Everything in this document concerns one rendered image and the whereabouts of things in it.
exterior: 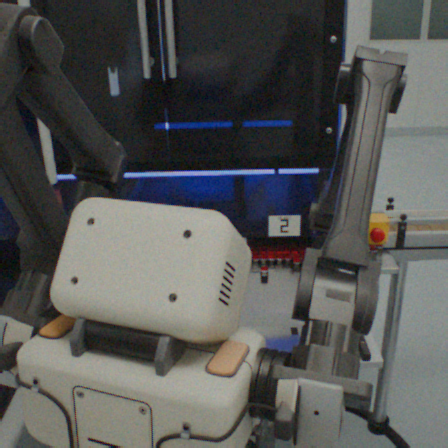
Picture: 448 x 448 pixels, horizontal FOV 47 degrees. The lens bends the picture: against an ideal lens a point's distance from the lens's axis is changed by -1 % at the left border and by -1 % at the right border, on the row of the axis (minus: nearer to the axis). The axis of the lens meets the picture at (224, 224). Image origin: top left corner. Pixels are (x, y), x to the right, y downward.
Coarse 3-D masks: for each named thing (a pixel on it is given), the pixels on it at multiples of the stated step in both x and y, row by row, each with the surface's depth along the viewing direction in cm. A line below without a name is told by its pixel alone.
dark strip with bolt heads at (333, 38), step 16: (336, 0) 119; (336, 16) 121; (336, 32) 122; (336, 48) 124; (336, 64) 125; (336, 80) 127; (320, 112) 130; (336, 112) 130; (320, 128) 132; (336, 128) 132; (320, 144) 133
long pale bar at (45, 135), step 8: (24, 0) 113; (40, 128) 125; (40, 136) 126; (48, 136) 126; (48, 144) 126; (48, 152) 127; (48, 160) 128; (56, 160) 133; (48, 168) 129; (48, 176) 130; (56, 176) 131
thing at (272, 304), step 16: (256, 272) 147; (272, 272) 147; (288, 272) 147; (256, 288) 140; (272, 288) 140; (288, 288) 139; (256, 304) 133; (272, 304) 133; (288, 304) 132; (240, 320) 124; (256, 320) 124; (272, 320) 124; (288, 320) 124
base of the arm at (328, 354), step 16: (304, 336) 64; (320, 336) 62; (336, 336) 62; (352, 336) 63; (304, 352) 62; (320, 352) 61; (336, 352) 60; (352, 352) 63; (272, 368) 61; (288, 368) 60; (304, 368) 60; (320, 368) 60; (336, 368) 59; (352, 368) 61; (336, 384) 58; (352, 384) 58; (368, 384) 58; (352, 400) 61; (368, 400) 59
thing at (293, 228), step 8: (272, 216) 141; (280, 216) 141; (288, 216) 141; (296, 216) 141; (272, 224) 142; (280, 224) 142; (288, 224) 142; (296, 224) 142; (272, 232) 143; (288, 232) 143; (296, 232) 143
